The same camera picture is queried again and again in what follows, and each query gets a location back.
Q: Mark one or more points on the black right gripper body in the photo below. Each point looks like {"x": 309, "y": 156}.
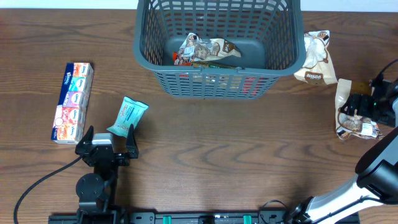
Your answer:
{"x": 379, "y": 109}

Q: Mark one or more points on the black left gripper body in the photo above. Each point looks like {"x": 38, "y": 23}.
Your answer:
{"x": 120, "y": 158}

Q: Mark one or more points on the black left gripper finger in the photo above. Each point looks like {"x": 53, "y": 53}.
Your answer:
{"x": 87, "y": 138}
{"x": 131, "y": 144}

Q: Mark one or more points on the beige snack bag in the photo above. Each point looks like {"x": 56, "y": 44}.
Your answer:
{"x": 353, "y": 125}

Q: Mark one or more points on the white brown snack bag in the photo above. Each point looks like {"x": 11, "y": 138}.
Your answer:
{"x": 195, "y": 49}

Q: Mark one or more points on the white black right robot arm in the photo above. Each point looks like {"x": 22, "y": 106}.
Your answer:
{"x": 373, "y": 184}

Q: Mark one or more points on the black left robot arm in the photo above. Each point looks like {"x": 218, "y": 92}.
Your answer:
{"x": 97, "y": 190}

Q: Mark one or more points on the teal wet wipes pack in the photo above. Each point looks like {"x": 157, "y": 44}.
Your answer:
{"x": 129, "y": 114}

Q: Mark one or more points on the Kleenex tissue multipack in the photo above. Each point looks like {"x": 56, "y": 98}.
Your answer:
{"x": 70, "y": 113}

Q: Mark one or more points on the white snack bag top right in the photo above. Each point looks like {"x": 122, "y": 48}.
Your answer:
{"x": 318, "y": 67}

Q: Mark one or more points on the grey plastic basket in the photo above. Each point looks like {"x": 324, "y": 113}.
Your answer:
{"x": 268, "y": 34}

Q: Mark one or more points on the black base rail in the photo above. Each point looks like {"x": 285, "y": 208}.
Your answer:
{"x": 262, "y": 217}

